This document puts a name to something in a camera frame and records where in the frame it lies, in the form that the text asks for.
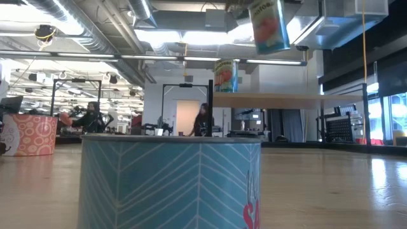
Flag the silver rectangular air duct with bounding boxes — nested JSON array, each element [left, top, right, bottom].
[[291, 0, 389, 51]]

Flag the grey ceiling box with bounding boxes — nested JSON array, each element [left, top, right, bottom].
[[205, 8, 228, 31]]

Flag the blue salmon tin can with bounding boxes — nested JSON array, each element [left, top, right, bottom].
[[78, 134, 262, 229]]

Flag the orange round object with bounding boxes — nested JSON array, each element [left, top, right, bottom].
[[59, 111, 73, 127]]

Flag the red chair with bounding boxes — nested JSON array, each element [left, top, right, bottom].
[[130, 114, 142, 135]]

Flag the black shelf post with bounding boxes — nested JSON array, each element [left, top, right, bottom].
[[319, 108, 326, 144], [208, 79, 214, 137], [361, 82, 373, 148]]

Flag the dark wall screen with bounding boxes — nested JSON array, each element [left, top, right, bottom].
[[233, 108, 265, 121]]

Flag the long linear ceiling light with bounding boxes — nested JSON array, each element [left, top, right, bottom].
[[0, 50, 308, 67]]

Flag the black pegboard cart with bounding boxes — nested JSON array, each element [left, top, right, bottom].
[[326, 104, 363, 144]]

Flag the wooden shelf board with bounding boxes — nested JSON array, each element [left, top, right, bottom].
[[212, 92, 363, 111]]

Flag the person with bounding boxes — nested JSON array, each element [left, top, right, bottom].
[[72, 101, 107, 134], [188, 102, 212, 137]]

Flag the grey curtain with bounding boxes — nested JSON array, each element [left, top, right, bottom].
[[282, 109, 307, 143]]

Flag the orange circle-pattern tin can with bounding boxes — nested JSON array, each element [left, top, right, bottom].
[[0, 113, 59, 157]]

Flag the silver round air duct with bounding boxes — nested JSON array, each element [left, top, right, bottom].
[[127, 0, 158, 28], [18, 0, 147, 87]]

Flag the tomatoes tin can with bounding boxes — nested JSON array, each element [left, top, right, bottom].
[[247, 0, 291, 55], [214, 59, 239, 94]]

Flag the bright window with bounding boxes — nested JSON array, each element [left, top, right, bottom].
[[368, 81, 407, 146]]

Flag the yellow hanging cord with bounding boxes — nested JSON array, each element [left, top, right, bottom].
[[362, 0, 368, 84]]

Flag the black gantry frame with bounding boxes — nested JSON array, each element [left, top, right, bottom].
[[162, 83, 210, 134], [50, 78, 102, 117]]

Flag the dark computer monitor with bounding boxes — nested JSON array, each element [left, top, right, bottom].
[[0, 95, 24, 115]]

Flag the black round ceiling device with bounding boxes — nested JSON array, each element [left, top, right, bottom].
[[34, 24, 57, 44]]

